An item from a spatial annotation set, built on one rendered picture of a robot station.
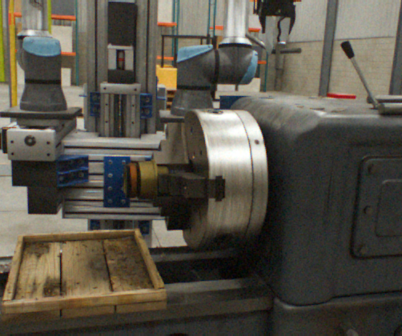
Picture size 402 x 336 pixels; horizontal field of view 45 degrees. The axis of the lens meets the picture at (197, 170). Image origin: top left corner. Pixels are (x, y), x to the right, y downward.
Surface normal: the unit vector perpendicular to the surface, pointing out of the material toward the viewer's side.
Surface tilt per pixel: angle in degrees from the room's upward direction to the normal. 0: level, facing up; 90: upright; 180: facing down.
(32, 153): 90
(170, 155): 53
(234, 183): 79
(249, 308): 90
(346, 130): 84
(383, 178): 90
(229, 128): 34
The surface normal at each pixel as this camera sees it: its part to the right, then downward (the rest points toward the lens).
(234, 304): 0.26, 0.22
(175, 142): 0.24, -0.41
